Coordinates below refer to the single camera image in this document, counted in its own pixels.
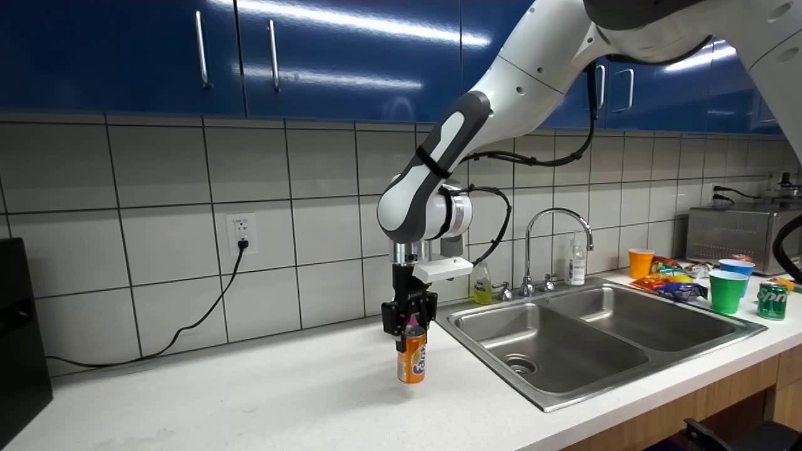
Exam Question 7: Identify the blue snack bag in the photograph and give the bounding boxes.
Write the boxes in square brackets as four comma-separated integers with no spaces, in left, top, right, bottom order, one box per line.
[659,280,710,306]

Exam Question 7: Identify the stainless steel countertop appliance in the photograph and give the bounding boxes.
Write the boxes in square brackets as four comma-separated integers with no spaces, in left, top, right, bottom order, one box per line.
[685,206,798,272]

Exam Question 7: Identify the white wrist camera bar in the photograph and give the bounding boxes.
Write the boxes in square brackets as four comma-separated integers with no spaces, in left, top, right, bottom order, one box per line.
[415,254,477,282]

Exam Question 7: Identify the wooden base cabinet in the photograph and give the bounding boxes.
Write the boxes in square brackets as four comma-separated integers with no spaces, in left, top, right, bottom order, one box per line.
[567,346,802,451]

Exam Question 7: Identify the black coffee maker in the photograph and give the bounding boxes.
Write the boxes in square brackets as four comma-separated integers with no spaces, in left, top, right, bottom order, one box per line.
[0,236,55,447]

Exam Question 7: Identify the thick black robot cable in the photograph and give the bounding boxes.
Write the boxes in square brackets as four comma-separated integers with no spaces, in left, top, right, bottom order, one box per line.
[773,211,802,282]

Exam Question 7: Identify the green yellow snack bag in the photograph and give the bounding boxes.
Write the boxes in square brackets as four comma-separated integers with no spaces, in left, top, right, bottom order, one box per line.
[649,254,710,286]

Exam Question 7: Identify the clear pump soap bottle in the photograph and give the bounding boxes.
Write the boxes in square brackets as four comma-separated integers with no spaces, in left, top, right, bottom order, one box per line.
[567,236,589,288]

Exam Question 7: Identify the green drink box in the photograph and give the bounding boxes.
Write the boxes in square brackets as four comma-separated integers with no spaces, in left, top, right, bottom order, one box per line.
[755,280,793,323]

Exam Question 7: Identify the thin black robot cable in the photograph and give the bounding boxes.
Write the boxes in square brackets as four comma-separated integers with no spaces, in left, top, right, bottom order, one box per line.
[457,59,604,267]

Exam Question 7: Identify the red snack bag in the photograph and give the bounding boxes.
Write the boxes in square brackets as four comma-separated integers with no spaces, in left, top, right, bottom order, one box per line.
[631,272,672,293]

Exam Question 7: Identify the white wall outlet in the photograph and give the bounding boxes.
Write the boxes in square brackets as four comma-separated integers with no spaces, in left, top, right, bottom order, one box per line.
[225,212,260,260]

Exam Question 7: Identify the black power cord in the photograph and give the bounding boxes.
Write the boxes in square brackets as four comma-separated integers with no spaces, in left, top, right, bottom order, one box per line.
[46,239,252,370]

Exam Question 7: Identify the white wall soap dispenser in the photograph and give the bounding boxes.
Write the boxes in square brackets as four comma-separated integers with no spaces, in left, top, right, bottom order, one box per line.
[431,236,467,260]

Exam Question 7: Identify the stainless steel double sink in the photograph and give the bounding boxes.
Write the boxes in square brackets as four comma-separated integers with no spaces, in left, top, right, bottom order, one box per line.
[435,278,771,414]

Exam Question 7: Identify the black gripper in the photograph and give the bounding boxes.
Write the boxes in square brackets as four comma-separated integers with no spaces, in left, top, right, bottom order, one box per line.
[381,262,441,337]

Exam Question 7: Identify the chrome gooseneck faucet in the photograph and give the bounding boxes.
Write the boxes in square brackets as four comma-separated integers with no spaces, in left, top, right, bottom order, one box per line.
[522,206,596,295]

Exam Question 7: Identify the green plastic cup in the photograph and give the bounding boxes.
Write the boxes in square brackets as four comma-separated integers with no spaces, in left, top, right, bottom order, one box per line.
[707,270,752,317]

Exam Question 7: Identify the orange soda can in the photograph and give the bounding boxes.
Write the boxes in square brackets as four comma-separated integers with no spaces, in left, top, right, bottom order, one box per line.
[397,331,428,385]

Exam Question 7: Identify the orange plastic cup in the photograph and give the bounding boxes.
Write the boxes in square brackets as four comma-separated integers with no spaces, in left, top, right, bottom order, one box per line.
[626,248,658,280]

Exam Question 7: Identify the blue plastic cup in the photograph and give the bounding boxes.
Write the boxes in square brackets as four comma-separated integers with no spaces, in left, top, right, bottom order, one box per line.
[717,258,757,280]

